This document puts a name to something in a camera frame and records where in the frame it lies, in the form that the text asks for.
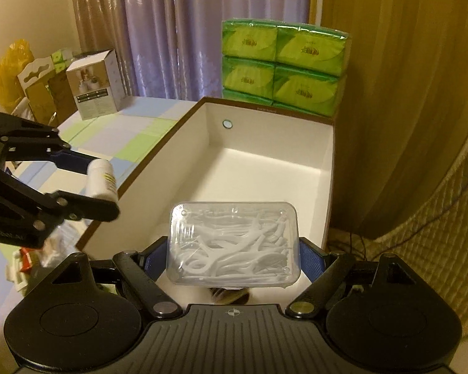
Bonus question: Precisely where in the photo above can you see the white pill bottle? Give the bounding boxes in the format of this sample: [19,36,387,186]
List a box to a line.
[85,159,118,203]

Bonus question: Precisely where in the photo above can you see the clear floss pick box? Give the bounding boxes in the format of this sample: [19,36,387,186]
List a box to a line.
[166,202,301,289]

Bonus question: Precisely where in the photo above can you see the clear plastic bag clutter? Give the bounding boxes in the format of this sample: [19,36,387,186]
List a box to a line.
[6,219,92,295]

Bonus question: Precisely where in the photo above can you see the plaid tablecloth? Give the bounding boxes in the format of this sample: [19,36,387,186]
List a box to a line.
[0,95,198,367]

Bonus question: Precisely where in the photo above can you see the brown cardboard hanger boxes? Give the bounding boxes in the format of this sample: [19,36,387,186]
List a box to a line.
[17,57,77,127]

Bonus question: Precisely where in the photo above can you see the white product carton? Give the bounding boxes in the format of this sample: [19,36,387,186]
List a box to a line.
[66,50,126,120]

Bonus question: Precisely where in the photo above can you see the yellow plastic bag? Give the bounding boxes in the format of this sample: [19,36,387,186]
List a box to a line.
[0,39,34,114]

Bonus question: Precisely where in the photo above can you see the quilted tan cushion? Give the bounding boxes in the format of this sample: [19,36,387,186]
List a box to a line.
[325,151,468,337]

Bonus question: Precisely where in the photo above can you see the brown white storage box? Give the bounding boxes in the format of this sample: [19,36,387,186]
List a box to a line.
[80,99,335,304]

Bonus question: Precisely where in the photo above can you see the purple curtain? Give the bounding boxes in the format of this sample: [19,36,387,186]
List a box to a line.
[72,0,309,101]

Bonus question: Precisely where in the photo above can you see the brown wooden door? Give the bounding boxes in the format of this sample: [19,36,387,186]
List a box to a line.
[322,0,468,239]

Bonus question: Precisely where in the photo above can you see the green tissue pack bundle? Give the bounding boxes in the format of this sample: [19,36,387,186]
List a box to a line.
[221,19,352,117]

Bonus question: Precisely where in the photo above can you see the black power cable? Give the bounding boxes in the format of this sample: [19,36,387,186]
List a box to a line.
[327,186,468,262]

